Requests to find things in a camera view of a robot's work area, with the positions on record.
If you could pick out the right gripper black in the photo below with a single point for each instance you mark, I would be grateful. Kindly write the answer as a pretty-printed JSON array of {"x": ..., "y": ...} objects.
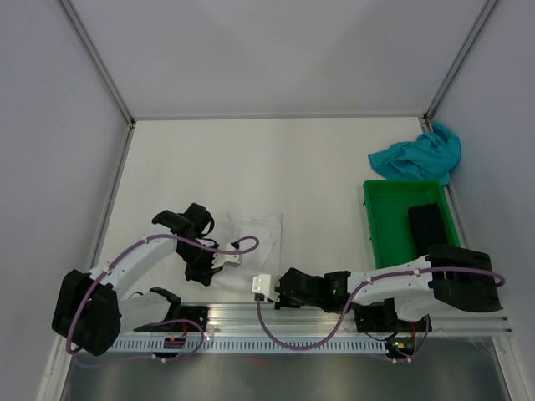
[{"x": 284, "y": 303}]

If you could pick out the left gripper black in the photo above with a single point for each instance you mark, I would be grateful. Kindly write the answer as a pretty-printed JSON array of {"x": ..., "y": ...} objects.
[{"x": 204, "y": 275}]

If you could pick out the white t shirt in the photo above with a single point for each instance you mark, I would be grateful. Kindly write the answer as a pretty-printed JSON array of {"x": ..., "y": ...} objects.
[{"x": 266, "y": 259}]

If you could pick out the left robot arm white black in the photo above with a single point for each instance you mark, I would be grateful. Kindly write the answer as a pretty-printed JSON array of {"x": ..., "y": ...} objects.
[{"x": 92, "y": 309}]

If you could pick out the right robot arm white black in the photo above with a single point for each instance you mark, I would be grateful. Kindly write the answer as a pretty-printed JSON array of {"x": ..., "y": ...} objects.
[{"x": 445, "y": 278}]

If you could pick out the green plastic bin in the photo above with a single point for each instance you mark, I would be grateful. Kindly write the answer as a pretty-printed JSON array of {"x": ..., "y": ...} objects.
[{"x": 387, "y": 203}]

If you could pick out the black rolled t shirt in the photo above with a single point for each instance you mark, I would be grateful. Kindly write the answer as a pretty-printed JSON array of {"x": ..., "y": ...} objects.
[{"x": 426, "y": 227}]

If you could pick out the teal t shirt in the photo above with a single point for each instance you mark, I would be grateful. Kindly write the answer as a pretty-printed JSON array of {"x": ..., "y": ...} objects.
[{"x": 433, "y": 155}]

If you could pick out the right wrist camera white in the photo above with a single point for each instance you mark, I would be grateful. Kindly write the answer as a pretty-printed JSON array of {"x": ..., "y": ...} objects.
[{"x": 264, "y": 287}]

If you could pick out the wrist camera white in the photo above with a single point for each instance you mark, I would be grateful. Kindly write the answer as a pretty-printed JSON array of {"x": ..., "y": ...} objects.
[
  {"x": 228, "y": 255},
  {"x": 264, "y": 287}
]

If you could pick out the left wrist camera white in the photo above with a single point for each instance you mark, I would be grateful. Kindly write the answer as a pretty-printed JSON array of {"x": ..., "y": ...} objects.
[{"x": 228, "y": 255}]

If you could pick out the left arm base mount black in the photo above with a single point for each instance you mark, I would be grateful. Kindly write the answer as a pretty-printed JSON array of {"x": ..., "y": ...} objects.
[{"x": 196, "y": 314}]

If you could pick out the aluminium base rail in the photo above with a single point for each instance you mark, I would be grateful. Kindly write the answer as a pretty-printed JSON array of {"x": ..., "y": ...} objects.
[{"x": 240, "y": 320}]

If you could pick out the white slotted cable duct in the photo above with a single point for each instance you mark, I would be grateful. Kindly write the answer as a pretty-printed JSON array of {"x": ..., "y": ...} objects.
[{"x": 162, "y": 344}]

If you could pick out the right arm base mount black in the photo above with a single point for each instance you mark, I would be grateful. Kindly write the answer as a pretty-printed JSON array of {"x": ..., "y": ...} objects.
[{"x": 382, "y": 318}]

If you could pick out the right aluminium frame post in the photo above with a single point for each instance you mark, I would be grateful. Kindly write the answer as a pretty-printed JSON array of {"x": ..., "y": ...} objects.
[{"x": 462, "y": 55}]

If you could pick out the aluminium frame post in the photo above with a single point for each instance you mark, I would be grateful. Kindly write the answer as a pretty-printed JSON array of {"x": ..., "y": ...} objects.
[
  {"x": 73, "y": 18},
  {"x": 462, "y": 55}
]

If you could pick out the left aluminium frame post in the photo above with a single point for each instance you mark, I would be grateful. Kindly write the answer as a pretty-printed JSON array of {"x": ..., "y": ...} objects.
[{"x": 73, "y": 18}]

